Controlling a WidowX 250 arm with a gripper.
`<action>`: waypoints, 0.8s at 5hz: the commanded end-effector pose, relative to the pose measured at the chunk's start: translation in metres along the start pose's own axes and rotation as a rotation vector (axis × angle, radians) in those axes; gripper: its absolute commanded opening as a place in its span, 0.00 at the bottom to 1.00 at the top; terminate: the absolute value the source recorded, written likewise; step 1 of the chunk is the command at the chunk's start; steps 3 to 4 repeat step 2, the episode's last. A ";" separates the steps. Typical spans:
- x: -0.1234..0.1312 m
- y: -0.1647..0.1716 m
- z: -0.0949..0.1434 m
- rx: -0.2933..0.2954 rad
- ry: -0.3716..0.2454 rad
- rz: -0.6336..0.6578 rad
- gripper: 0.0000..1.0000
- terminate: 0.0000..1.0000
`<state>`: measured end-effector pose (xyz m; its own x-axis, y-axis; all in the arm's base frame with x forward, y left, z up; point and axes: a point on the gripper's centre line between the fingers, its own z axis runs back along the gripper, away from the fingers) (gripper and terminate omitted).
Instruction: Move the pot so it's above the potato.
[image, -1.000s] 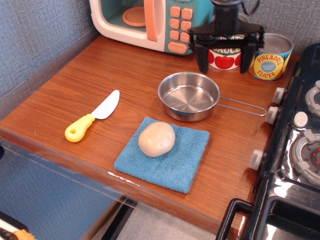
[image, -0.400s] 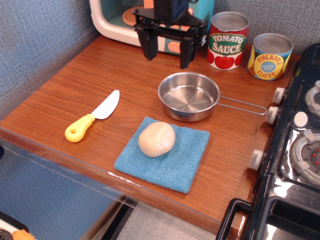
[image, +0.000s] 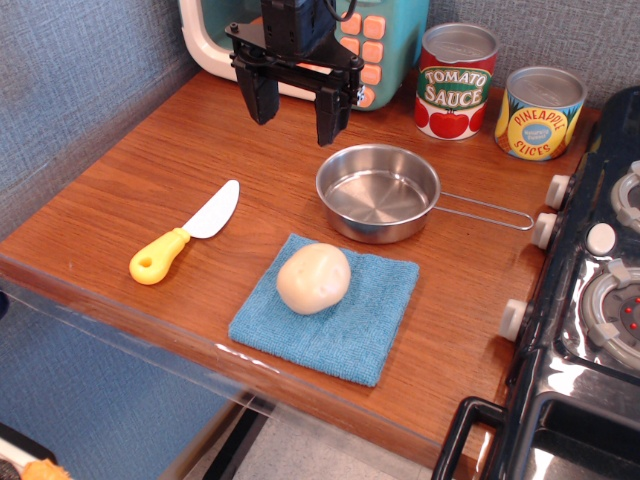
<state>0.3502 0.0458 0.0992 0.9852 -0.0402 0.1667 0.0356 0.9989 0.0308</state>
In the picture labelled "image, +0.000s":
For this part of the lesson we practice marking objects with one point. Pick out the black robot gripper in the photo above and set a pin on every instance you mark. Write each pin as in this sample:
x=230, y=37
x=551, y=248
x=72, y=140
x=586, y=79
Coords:
x=295, y=44

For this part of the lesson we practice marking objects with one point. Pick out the small steel pot with handle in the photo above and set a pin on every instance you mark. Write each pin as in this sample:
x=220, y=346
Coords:
x=381, y=194

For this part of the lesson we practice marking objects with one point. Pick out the beige toy potato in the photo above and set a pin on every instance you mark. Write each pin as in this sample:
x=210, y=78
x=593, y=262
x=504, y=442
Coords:
x=314, y=278

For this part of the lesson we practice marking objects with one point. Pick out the teal toy microwave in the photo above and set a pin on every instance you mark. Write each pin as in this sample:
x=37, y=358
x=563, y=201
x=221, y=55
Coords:
x=387, y=35

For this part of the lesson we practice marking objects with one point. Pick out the tomato sauce can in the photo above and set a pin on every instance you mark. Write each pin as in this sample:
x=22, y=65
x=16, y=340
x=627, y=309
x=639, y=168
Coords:
x=454, y=79

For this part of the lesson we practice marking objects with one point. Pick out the pineapple slices can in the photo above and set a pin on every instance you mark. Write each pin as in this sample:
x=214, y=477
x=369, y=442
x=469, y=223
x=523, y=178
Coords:
x=540, y=109

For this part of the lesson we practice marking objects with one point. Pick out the blue folded cloth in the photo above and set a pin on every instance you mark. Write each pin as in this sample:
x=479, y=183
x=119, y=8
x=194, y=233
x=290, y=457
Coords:
x=350, y=340

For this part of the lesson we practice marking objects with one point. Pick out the black toy stove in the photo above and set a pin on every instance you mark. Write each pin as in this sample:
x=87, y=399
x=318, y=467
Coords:
x=572, y=409

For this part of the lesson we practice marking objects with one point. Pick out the orange fuzzy object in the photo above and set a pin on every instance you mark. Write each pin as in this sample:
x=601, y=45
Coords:
x=44, y=470

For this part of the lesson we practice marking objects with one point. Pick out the toy knife yellow handle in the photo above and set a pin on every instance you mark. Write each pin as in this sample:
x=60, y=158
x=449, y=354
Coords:
x=151, y=264

